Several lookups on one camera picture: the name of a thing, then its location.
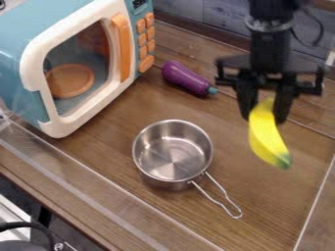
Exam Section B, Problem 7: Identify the purple toy eggplant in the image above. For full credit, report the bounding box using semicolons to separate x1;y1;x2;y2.
161;61;218;96

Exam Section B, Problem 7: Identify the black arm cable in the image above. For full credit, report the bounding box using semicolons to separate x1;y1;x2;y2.
290;6;326;48

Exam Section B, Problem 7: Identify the silver pot with wire handle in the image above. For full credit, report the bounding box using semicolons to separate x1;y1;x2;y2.
132;120;242;220

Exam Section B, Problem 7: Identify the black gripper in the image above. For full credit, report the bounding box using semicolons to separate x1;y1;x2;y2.
216;29;325;125

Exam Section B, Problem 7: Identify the blue toy microwave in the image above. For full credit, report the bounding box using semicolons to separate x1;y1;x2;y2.
0;0;156;138

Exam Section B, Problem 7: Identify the yellow toy banana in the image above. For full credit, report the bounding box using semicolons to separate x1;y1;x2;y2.
248;98;292;170

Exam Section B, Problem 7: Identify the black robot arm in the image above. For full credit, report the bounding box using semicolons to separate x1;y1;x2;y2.
216;0;325;124

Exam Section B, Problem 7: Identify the orange microwave turntable plate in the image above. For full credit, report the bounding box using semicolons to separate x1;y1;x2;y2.
45;64;94;98

